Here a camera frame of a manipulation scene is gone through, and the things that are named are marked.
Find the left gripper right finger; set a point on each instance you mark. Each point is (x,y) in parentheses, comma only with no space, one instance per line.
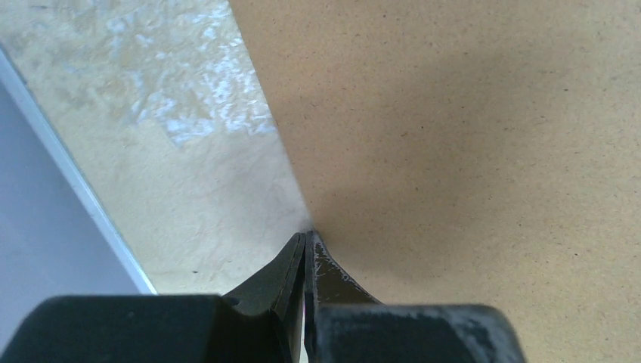
(345,323)

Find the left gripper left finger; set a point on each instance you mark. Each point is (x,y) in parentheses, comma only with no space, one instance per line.
(258,321)

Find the brown backing board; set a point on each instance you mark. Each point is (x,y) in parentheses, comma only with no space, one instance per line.
(470,151)

